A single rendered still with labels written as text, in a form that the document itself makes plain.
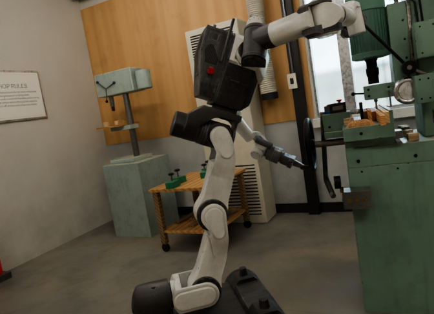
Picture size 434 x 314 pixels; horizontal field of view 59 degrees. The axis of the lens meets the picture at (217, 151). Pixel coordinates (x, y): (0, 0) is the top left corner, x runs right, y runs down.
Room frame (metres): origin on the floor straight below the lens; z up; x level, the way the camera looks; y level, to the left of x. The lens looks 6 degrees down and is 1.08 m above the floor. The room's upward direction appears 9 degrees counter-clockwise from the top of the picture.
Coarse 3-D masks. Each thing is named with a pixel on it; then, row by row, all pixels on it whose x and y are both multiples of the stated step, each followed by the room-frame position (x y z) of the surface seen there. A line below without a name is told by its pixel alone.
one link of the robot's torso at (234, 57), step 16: (208, 32) 1.63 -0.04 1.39; (224, 32) 1.64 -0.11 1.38; (208, 48) 1.63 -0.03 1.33; (224, 48) 1.60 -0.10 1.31; (240, 48) 1.59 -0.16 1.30; (208, 64) 1.62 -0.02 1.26; (224, 64) 1.63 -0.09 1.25; (240, 64) 1.62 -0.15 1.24; (208, 80) 1.62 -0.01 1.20; (224, 80) 1.62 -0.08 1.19; (240, 80) 1.63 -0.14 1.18; (256, 80) 1.66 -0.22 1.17; (208, 96) 1.64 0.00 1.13; (224, 96) 1.63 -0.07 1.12; (240, 96) 1.64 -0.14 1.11
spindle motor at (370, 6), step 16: (352, 0) 1.84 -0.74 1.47; (368, 0) 1.80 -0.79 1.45; (384, 0) 1.84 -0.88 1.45; (368, 16) 1.81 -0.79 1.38; (384, 16) 1.83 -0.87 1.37; (368, 32) 1.81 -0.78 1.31; (384, 32) 1.82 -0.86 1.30; (352, 48) 1.89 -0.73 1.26; (368, 48) 1.81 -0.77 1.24; (384, 48) 1.81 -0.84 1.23
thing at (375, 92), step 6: (378, 84) 1.85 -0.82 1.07; (384, 84) 1.84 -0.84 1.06; (390, 84) 1.83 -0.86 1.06; (366, 90) 1.87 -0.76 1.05; (372, 90) 1.86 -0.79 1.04; (378, 90) 1.85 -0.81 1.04; (384, 90) 1.84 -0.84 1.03; (390, 90) 1.83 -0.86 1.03; (366, 96) 1.87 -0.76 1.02; (372, 96) 1.86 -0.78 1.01; (378, 96) 1.85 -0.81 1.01; (384, 96) 1.84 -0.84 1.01
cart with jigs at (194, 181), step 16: (176, 176) 3.12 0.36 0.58; (192, 176) 3.29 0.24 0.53; (240, 176) 3.26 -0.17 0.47; (160, 192) 2.95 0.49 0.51; (192, 192) 3.50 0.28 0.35; (240, 192) 3.27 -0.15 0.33; (160, 208) 3.00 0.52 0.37; (240, 208) 3.30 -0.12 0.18; (160, 224) 3.00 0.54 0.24; (176, 224) 3.12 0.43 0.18; (192, 224) 2.98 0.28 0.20
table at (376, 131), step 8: (344, 128) 1.71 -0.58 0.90; (352, 128) 1.67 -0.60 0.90; (360, 128) 1.66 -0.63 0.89; (368, 128) 1.65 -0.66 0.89; (376, 128) 1.64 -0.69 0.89; (384, 128) 1.63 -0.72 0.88; (392, 128) 1.62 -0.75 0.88; (328, 136) 1.91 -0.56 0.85; (336, 136) 1.90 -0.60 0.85; (344, 136) 1.69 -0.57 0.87; (352, 136) 1.67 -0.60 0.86; (360, 136) 1.66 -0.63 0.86; (368, 136) 1.65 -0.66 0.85; (376, 136) 1.64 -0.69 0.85; (384, 136) 1.63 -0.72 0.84; (392, 136) 1.62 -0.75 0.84
